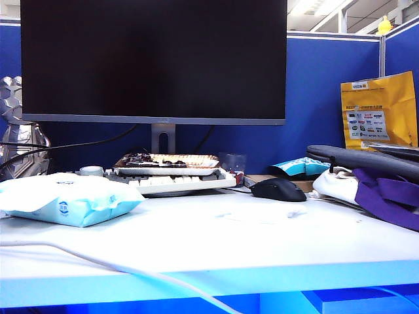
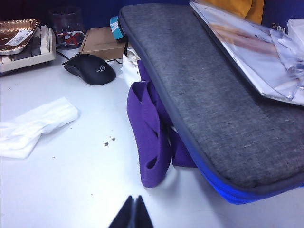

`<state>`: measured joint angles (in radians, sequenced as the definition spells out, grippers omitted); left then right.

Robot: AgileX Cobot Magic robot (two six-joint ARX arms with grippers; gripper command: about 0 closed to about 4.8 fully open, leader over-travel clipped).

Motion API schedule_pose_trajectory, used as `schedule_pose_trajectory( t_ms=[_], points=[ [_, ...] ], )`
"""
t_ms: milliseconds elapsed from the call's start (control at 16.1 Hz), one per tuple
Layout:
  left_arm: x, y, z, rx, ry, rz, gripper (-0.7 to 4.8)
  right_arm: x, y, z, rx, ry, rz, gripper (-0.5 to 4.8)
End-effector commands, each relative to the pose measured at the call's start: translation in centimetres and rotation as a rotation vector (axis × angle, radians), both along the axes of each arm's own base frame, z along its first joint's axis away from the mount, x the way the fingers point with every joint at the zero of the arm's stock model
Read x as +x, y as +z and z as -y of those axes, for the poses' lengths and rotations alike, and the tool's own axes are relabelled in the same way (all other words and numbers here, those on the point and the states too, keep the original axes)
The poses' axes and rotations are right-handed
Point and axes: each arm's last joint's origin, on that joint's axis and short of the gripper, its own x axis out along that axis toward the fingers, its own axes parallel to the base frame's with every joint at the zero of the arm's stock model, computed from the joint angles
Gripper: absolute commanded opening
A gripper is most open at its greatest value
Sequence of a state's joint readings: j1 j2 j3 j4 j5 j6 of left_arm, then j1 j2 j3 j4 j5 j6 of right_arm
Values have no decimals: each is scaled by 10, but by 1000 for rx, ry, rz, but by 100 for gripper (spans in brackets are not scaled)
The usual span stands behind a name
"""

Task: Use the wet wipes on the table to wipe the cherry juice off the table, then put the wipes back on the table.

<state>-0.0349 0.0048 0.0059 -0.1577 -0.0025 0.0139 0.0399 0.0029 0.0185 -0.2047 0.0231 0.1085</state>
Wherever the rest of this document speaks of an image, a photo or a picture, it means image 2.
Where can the clear glass with red print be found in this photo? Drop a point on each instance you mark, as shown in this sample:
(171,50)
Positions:
(67,26)

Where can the clear plastic document folder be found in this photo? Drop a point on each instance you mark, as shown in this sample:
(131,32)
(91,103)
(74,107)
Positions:
(247,54)

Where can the teal snack packet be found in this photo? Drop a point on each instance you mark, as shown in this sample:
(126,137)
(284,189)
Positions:
(116,27)

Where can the brown cardboard box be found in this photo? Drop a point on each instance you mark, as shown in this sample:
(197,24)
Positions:
(99,42)

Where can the golden foil cherry tray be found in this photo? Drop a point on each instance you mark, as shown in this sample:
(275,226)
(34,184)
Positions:
(16,35)

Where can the white and grey keyboard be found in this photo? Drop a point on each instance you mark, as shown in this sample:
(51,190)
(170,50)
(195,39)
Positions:
(35,54)

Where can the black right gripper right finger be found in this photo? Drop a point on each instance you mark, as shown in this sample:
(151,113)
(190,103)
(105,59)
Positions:
(141,215)

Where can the clear plastic bag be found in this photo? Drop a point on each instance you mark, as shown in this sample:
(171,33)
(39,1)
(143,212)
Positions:
(289,47)

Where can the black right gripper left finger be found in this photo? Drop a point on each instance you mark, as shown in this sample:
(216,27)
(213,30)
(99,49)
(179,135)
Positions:
(127,216)

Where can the yellow padded envelope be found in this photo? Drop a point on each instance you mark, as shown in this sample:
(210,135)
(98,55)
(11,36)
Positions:
(228,9)

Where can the white wet wipe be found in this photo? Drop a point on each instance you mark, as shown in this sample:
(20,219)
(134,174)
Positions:
(35,126)

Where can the black computer mouse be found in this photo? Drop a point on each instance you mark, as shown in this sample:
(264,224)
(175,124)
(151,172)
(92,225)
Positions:
(92,70)

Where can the grey fabric laptop sleeve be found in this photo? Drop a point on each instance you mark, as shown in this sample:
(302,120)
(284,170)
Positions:
(202,95)

